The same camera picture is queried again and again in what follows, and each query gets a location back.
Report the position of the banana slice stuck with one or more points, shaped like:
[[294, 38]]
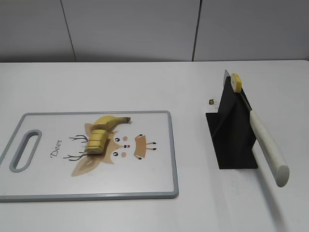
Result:
[[236, 83]]

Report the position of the white-handled kitchen knife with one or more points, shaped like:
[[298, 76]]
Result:
[[276, 161]]

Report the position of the yellow banana stem half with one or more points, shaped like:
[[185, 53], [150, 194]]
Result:
[[107, 123]]

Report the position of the sliced banana pieces stack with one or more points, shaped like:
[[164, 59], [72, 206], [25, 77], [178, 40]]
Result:
[[96, 142]]

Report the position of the black knife stand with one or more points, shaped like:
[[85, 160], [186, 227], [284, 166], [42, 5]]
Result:
[[231, 133]]

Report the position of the white grey deer cutting board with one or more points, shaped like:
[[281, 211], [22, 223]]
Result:
[[44, 159]]

